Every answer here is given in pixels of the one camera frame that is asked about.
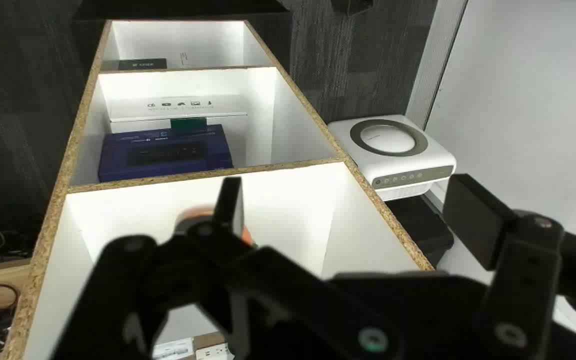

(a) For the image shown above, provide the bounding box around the small green item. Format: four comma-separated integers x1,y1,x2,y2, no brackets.
168,116,207,133

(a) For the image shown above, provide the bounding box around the white particleboard shelf cabinet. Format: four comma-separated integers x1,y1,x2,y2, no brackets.
3,18,436,360

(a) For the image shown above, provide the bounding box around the black flat device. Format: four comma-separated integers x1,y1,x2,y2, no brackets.
116,56,168,72

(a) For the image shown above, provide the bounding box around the blue rectangular box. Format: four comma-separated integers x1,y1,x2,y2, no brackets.
96,125,235,184

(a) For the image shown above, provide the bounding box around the labelled cardboard box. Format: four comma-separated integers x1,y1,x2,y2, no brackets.
150,330,235,360

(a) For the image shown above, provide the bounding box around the black box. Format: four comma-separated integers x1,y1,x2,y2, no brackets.
385,197,455,269

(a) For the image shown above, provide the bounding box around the white device with grey ring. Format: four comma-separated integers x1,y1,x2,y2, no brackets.
325,114,457,202

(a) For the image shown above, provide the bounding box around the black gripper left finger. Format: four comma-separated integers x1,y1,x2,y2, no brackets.
52,174,403,360

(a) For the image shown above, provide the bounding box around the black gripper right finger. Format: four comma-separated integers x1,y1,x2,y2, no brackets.
441,172,576,360

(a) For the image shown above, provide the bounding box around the white flat box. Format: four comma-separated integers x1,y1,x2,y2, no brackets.
105,93,250,136

